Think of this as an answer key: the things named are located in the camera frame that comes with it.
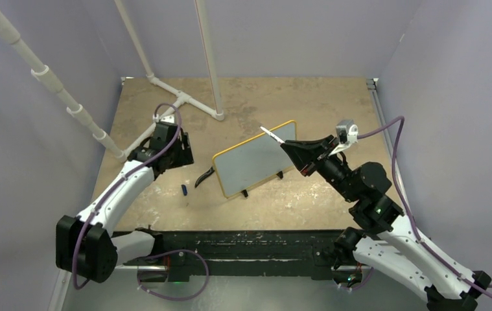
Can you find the right aluminium side rail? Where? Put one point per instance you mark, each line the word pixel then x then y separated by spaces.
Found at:
pixel 371 84

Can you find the white pvc pipe frame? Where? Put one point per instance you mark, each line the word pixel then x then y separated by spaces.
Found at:
pixel 35 130

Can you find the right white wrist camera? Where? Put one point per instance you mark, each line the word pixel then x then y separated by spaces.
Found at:
pixel 346 136

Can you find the yellow framed whiteboard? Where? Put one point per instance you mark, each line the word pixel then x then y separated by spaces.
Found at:
pixel 249 163

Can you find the white marker pen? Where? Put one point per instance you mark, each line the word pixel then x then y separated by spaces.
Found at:
pixel 272 135

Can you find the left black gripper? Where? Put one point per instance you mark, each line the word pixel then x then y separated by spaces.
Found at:
pixel 184 158

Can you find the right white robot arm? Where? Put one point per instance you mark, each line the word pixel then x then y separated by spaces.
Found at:
pixel 387 238

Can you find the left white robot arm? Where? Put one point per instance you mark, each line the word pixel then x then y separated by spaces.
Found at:
pixel 85 245

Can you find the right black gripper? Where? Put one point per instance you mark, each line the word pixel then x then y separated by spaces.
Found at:
pixel 306 152

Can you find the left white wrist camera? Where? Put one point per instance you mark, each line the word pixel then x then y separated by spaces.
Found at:
pixel 157 118

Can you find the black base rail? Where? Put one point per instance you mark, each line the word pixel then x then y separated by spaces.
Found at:
pixel 316 254

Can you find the black handled pliers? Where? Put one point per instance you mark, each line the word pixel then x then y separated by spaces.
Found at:
pixel 204 176

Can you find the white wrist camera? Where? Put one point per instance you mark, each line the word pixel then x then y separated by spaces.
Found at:
pixel 346 136
pixel 157 118

